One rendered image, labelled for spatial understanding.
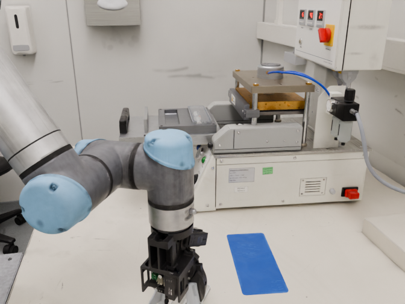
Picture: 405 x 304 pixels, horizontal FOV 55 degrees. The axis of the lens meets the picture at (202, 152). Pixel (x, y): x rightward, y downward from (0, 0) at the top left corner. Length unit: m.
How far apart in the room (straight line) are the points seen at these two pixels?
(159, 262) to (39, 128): 0.28
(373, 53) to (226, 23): 1.56
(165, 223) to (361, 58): 0.73
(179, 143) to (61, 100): 2.05
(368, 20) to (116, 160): 0.78
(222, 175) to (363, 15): 0.55
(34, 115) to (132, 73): 2.03
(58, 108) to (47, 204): 2.13
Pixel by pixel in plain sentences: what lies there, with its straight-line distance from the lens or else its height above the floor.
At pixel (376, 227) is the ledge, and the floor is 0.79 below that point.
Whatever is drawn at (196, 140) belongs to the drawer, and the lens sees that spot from 1.12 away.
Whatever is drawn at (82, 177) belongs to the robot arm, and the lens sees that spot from 0.51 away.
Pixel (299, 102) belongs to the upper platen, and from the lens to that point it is 1.16.
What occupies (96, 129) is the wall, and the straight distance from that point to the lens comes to 2.62.
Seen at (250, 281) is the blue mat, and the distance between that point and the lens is 0.90.
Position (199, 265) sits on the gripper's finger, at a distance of 0.70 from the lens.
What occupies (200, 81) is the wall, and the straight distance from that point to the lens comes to 2.59.
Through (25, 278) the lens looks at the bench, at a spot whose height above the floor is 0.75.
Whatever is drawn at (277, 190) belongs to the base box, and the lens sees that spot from 1.16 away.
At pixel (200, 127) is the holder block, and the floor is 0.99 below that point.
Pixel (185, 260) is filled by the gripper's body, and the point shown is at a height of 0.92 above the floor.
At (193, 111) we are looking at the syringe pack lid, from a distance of 1.22.
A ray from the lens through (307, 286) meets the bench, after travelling 0.92.
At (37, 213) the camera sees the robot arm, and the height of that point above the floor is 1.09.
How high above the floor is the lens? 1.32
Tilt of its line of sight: 21 degrees down
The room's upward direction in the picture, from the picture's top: straight up
